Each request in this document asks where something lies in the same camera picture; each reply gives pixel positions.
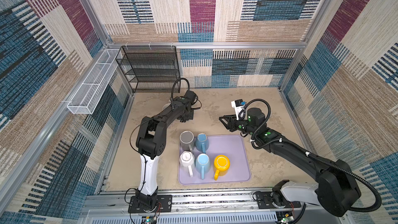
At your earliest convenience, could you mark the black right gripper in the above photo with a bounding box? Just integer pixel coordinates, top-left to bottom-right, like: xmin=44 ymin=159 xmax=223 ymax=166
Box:
xmin=219 ymin=113 xmax=256 ymax=136

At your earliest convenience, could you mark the teal blue patterned mug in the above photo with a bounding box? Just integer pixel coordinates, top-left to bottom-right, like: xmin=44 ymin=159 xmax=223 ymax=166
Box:
xmin=195 ymin=133 xmax=209 ymax=153

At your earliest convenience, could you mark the lavender purple mug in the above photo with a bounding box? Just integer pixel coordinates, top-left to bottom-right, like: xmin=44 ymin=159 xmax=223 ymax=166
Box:
xmin=162 ymin=103 xmax=172 ymax=113

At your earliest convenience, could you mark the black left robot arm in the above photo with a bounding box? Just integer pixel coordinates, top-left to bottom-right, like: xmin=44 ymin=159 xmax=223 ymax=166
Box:
xmin=134 ymin=90 xmax=197 ymax=210

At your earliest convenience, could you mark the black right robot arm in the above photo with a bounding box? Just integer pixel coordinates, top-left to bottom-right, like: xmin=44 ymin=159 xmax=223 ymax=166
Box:
xmin=219 ymin=108 xmax=361 ymax=217

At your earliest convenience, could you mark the grey mug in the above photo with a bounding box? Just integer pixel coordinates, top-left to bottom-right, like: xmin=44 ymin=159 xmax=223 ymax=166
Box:
xmin=179 ymin=131 xmax=195 ymax=152

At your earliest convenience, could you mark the yellow mug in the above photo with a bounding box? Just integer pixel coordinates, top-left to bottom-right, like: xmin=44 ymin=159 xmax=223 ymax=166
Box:
xmin=214 ymin=155 xmax=231 ymax=180

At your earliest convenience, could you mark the white mug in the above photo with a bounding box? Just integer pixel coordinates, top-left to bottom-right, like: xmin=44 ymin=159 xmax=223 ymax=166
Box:
xmin=179 ymin=151 xmax=195 ymax=177

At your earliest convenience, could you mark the light blue mug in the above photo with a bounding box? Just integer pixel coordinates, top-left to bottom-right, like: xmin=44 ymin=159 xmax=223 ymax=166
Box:
xmin=195 ymin=153 xmax=210 ymax=180

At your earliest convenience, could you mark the lavender silicone tray mat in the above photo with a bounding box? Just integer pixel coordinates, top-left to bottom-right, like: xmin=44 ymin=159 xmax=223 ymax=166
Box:
xmin=178 ymin=135 xmax=251 ymax=186

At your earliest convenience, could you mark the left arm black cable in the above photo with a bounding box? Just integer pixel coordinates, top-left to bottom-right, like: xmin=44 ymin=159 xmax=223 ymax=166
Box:
xmin=170 ymin=77 xmax=191 ymax=103

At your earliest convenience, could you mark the black wire mesh shelf rack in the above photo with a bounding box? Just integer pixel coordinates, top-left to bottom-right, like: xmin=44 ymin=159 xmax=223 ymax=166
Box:
xmin=116 ymin=46 xmax=181 ymax=93

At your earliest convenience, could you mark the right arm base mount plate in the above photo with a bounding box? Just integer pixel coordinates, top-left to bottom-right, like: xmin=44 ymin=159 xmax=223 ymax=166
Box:
xmin=252 ymin=191 xmax=302 ymax=209

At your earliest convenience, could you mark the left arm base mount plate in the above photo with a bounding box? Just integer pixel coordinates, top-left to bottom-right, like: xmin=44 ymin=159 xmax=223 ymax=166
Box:
xmin=128 ymin=195 xmax=173 ymax=214

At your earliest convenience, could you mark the white wire mesh basket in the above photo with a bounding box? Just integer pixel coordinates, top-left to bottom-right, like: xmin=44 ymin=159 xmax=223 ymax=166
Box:
xmin=67 ymin=49 xmax=119 ymax=115

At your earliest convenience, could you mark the aluminium front rail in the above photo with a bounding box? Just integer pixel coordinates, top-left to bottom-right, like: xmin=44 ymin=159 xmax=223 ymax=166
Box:
xmin=78 ymin=188 xmax=350 ymax=224

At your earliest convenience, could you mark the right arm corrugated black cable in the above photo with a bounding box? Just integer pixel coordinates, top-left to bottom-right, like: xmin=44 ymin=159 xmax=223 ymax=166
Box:
xmin=240 ymin=99 xmax=382 ymax=213

